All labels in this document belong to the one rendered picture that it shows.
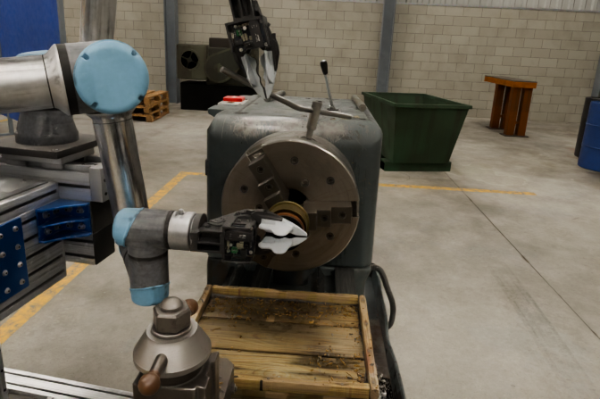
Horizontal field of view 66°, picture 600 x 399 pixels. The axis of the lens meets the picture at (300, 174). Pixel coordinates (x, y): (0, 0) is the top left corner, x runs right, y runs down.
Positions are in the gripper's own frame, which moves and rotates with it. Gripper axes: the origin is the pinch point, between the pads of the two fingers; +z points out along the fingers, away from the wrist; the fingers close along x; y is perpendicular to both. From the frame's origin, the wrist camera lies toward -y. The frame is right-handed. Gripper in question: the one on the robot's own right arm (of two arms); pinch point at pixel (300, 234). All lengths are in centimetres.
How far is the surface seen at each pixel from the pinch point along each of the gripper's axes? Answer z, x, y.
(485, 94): 350, -56, -1022
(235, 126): -19.6, 14.8, -31.5
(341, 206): 7.9, 2.2, -11.5
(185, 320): -8.8, 8.2, 43.5
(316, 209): 2.6, 1.9, -9.5
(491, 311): 103, -109, -163
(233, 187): -16.4, 4.1, -14.7
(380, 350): 24, -54, -42
